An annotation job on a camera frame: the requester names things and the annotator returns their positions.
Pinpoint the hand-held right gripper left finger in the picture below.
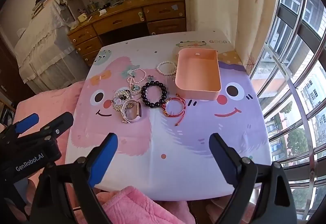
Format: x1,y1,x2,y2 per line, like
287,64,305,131
30,133,118,224

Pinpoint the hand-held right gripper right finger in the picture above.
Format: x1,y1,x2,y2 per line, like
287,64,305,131
209,133,297,224

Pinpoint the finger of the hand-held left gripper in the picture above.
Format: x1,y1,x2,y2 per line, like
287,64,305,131
15,112,74,147
0,114,39,141

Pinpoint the white strap wristwatch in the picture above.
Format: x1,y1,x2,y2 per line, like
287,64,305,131
121,99,143,124

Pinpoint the gold chain jewellery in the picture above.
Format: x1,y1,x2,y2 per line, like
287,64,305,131
113,89,131,103

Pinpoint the red string bracelet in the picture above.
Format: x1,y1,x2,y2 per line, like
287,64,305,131
162,97,187,126

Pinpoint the long pearl necklace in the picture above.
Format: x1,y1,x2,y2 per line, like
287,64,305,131
127,68,147,94

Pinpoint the black bead bracelet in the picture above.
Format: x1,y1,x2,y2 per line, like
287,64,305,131
141,81,167,107

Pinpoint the pink plastic box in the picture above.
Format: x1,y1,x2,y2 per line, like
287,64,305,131
175,48,221,100

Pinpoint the pink fleece blanket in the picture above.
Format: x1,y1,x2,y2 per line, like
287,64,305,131
15,81,196,224

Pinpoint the cartoon printed tablecloth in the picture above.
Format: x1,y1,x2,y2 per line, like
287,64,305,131
65,30,272,200

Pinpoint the white lace cover cloth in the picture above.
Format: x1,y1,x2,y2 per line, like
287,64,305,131
14,0,88,92

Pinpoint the wooden desk with drawers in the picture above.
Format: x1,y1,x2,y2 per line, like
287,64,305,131
67,0,187,66

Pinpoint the window with metal bars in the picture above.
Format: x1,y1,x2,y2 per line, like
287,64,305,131
248,0,326,222

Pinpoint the white pearl bracelet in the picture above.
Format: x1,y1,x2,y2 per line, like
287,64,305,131
156,61,178,77

